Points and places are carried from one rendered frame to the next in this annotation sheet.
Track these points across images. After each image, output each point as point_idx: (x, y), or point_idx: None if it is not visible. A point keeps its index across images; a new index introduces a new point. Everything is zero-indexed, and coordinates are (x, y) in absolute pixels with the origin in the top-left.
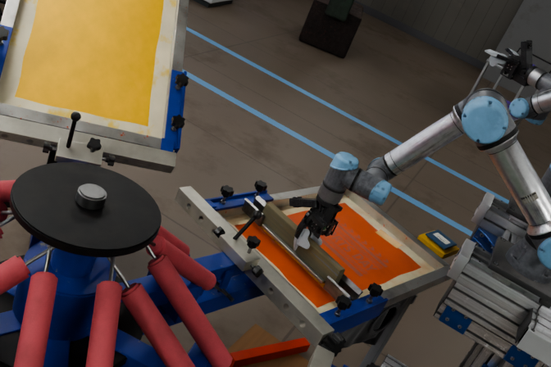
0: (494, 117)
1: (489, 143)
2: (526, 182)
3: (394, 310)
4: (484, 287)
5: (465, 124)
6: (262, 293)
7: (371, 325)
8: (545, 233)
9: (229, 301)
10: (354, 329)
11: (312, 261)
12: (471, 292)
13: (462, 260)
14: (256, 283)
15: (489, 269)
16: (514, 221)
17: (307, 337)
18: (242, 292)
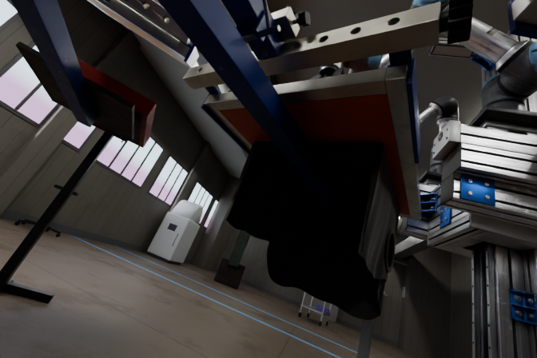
0: None
1: (445, 1)
2: (483, 22)
3: (391, 249)
4: (489, 140)
5: None
6: (287, 132)
7: (387, 244)
8: (526, 42)
9: (260, 86)
10: (379, 233)
11: None
12: (480, 147)
13: (455, 123)
14: (298, 49)
15: (480, 127)
16: (432, 185)
17: (412, 24)
18: (272, 91)
